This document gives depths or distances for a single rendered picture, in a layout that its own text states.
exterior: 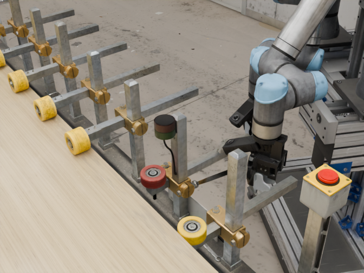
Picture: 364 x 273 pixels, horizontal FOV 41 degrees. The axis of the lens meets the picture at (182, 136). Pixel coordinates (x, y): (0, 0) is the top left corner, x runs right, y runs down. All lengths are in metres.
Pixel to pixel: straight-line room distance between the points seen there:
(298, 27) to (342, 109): 0.51
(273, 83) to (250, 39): 3.33
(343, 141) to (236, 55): 2.59
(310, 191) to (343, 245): 1.29
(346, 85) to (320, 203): 0.77
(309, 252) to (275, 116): 0.32
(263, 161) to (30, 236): 0.65
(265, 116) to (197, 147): 1.92
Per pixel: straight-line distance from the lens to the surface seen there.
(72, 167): 1.56
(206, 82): 3.76
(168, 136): 1.35
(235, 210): 1.32
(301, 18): 1.29
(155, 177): 1.47
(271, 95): 1.14
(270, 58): 1.30
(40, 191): 1.50
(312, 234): 1.12
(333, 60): 2.09
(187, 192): 1.51
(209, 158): 1.61
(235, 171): 1.22
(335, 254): 2.25
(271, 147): 1.24
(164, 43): 4.39
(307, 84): 1.21
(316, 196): 1.02
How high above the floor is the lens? 1.87
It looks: 36 degrees down
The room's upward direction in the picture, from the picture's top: 1 degrees counter-clockwise
